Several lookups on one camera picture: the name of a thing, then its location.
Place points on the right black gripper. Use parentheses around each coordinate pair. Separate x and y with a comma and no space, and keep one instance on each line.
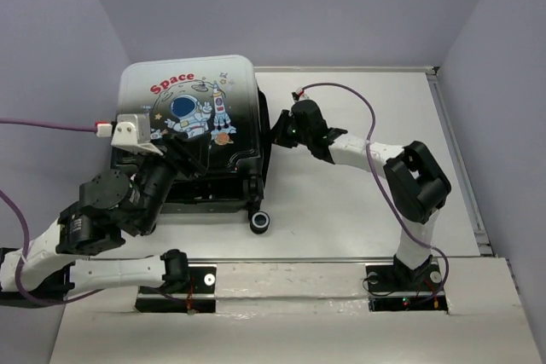
(278,133)

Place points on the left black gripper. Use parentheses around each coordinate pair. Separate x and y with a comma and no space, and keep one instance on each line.
(197,150)

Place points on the black suitcase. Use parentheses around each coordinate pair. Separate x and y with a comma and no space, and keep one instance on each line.
(218,100)

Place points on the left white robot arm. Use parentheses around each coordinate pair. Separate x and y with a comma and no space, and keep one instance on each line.
(62,265)

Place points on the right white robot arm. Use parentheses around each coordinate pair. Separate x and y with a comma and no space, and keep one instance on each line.
(408,177)

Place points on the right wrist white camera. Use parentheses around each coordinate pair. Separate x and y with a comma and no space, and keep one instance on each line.
(299,95)

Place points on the wrist white camera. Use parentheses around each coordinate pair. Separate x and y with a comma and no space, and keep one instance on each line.
(132,133)
(299,95)

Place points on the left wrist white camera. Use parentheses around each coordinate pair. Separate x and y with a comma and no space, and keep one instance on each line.
(132,133)

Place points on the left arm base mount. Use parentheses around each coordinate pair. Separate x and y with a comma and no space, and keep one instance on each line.
(197,297)

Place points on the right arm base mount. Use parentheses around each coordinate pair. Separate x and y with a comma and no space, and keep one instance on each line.
(387,295)

